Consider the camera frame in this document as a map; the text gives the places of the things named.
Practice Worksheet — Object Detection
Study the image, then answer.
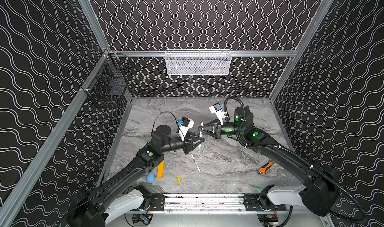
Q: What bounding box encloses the white pen green tip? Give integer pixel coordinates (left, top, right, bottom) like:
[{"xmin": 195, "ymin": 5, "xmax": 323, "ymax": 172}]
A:
[{"xmin": 198, "ymin": 121, "xmax": 204, "ymax": 149}]

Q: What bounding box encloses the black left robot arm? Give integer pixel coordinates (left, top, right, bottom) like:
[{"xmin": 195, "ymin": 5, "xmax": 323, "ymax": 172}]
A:
[{"xmin": 65, "ymin": 125, "xmax": 205, "ymax": 227}]

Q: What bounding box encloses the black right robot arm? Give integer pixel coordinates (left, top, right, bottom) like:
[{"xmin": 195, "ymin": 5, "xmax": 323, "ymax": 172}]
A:
[{"xmin": 199, "ymin": 97, "xmax": 367, "ymax": 224}]

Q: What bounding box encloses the white pen green end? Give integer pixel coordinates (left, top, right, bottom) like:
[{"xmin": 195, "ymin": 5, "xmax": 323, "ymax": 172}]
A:
[{"xmin": 191, "ymin": 154, "xmax": 202, "ymax": 174}]

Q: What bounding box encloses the yellow rectangular block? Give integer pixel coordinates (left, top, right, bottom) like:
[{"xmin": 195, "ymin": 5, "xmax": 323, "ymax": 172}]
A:
[{"xmin": 157, "ymin": 161, "xmax": 165, "ymax": 178}]

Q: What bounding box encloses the blue egg-shaped sponge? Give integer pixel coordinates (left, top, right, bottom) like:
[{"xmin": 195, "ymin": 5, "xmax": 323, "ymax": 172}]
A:
[{"xmin": 146, "ymin": 172, "xmax": 155, "ymax": 183}]

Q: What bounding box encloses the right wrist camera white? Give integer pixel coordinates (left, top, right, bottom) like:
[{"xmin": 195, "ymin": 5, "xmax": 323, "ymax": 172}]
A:
[{"xmin": 209, "ymin": 102, "xmax": 228, "ymax": 125}]

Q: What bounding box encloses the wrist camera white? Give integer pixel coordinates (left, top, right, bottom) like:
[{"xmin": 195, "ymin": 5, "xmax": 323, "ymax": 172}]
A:
[
  {"xmin": 209, "ymin": 102, "xmax": 228, "ymax": 125},
  {"xmin": 178, "ymin": 117, "xmax": 195, "ymax": 141}
]

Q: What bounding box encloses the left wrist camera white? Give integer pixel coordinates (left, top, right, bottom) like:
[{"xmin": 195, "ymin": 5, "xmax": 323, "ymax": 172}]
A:
[{"xmin": 178, "ymin": 117, "xmax": 195, "ymax": 141}]

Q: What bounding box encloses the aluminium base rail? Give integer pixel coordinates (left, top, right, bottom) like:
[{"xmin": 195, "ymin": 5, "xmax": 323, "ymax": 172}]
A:
[{"xmin": 144, "ymin": 194, "xmax": 290, "ymax": 215}]

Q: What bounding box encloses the orange handled metal tool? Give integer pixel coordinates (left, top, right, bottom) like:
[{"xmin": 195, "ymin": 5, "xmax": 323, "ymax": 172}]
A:
[{"xmin": 258, "ymin": 161, "xmax": 274, "ymax": 174}]

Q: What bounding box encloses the white wire mesh basket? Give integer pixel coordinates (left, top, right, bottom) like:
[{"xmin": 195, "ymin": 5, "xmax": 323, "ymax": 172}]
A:
[{"xmin": 165, "ymin": 49, "xmax": 232, "ymax": 76}]

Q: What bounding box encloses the black wire mesh basket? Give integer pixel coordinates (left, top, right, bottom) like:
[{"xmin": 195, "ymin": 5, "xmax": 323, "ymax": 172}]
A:
[{"xmin": 86, "ymin": 52, "xmax": 137, "ymax": 109}]

